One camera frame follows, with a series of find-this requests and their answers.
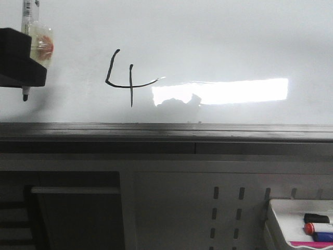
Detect pink eraser block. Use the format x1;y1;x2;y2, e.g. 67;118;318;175
289;241;332;248

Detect red capped marker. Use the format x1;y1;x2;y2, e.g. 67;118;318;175
303;222;333;234

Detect white plastic marker tray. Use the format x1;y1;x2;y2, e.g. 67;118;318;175
264;199;332;249

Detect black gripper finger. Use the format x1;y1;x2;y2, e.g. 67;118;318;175
1;28;47;88

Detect blue capped marker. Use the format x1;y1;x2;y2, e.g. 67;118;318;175
313;232;333;242

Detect white slotted pegboard panel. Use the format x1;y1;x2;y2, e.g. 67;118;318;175
121;171;332;249

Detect white whiteboard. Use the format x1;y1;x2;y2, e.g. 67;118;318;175
1;1;332;125

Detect grey whiteboard ledge frame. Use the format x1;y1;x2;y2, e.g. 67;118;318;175
1;122;332;156

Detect white black whiteboard marker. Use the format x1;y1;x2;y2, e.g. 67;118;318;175
20;0;55;102

